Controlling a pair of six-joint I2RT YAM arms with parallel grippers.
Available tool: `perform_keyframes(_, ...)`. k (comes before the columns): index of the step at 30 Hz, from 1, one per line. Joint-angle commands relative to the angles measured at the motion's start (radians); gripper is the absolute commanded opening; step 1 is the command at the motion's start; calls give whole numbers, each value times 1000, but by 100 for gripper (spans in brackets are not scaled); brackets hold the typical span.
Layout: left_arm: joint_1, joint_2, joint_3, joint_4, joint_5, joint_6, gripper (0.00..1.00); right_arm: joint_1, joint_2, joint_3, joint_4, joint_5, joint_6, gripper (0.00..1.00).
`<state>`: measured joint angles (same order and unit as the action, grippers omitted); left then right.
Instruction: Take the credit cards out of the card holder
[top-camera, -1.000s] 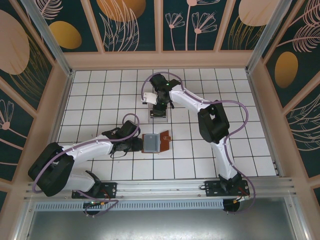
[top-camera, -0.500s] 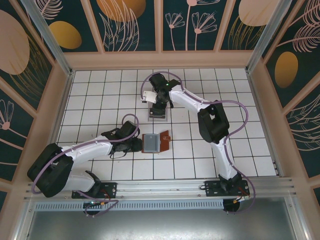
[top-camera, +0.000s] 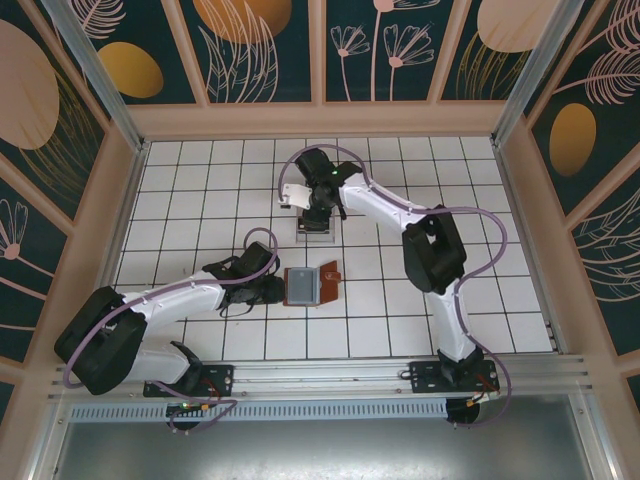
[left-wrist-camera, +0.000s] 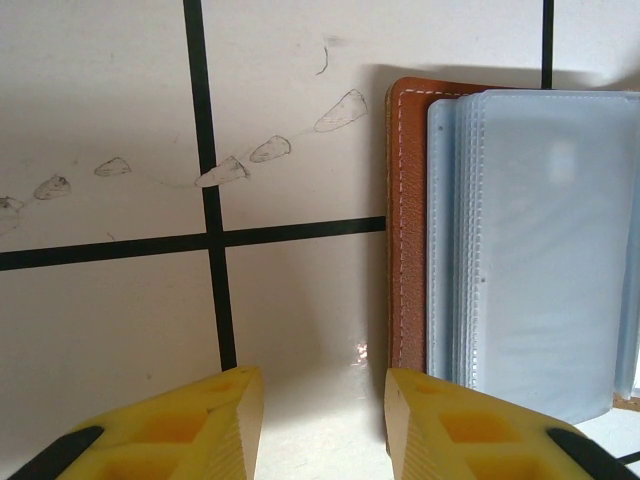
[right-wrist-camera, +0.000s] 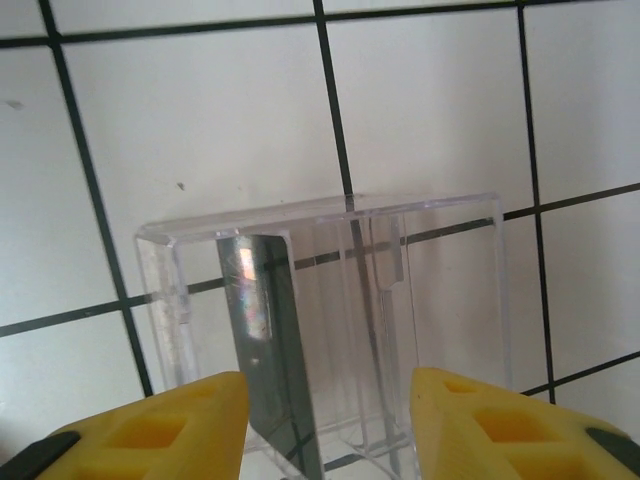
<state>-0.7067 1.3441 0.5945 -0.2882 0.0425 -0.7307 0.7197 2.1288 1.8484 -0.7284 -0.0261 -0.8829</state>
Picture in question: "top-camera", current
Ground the brown leather card holder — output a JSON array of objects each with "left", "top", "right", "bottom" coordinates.
[{"left": 282, "top": 259, "right": 345, "bottom": 308}]

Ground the clear acrylic card stand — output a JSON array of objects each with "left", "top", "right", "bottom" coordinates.
[{"left": 294, "top": 212, "right": 337, "bottom": 245}]

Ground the grey metal sheet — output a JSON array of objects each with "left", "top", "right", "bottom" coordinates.
[{"left": 47, "top": 392, "right": 609, "bottom": 480}]

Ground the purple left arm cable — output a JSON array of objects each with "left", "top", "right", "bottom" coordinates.
[{"left": 63, "top": 227, "right": 281, "bottom": 436}]

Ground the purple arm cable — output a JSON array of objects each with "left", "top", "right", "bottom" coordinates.
[
  {"left": 277, "top": 143, "right": 514, "bottom": 430},
  {"left": 63, "top": 227, "right": 281, "bottom": 436}
]

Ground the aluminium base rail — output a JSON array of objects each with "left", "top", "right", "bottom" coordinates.
[{"left": 48, "top": 353, "right": 596, "bottom": 401}]

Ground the grey slotted cable duct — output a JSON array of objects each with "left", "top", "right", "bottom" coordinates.
[{"left": 67, "top": 398, "right": 450, "bottom": 422}]

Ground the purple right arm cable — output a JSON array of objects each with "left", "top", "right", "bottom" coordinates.
[{"left": 277, "top": 143, "right": 514, "bottom": 430}]

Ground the aluminium frame post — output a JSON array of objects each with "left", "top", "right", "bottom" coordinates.
[
  {"left": 490, "top": 0, "right": 596, "bottom": 149},
  {"left": 39, "top": 0, "right": 151, "bottom": 154}
]

